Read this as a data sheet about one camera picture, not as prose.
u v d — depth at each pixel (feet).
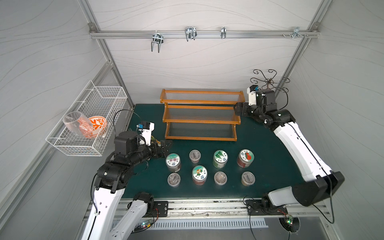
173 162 2.66
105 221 1.22
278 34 2.64
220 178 2.57
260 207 2.40
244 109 2.17
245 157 2.74
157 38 2.57
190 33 2.47
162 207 2.41
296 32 2.52
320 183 1.27
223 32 2.58
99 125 2.16
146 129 1.83
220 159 2.70
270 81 2.98
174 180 2.55
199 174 2.52
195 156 2.84
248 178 2.57
